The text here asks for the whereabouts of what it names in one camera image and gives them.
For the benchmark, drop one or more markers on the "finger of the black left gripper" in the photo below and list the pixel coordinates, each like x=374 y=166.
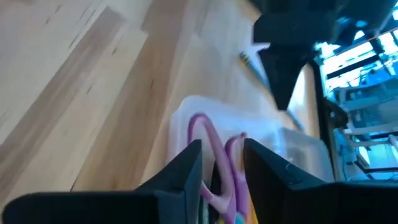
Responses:
x=284 y=74

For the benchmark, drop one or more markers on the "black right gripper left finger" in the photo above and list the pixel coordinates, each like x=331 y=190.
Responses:
x=130 y=207

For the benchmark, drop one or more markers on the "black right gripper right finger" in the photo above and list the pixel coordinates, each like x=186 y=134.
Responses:
x=311 y=202

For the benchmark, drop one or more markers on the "black pen with white print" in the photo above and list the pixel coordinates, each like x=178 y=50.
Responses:
x=245 y=59

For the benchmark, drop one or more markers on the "clear plastic supply box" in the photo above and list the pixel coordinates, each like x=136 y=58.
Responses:
x=248 y=118

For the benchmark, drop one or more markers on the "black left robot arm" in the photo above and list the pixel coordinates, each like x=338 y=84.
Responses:
x=357 y=12

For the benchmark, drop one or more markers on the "white shelving rack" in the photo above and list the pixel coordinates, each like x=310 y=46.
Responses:
x=367 y=105

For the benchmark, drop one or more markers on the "black table frame post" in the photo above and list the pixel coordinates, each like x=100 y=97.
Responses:
x=323 y=130

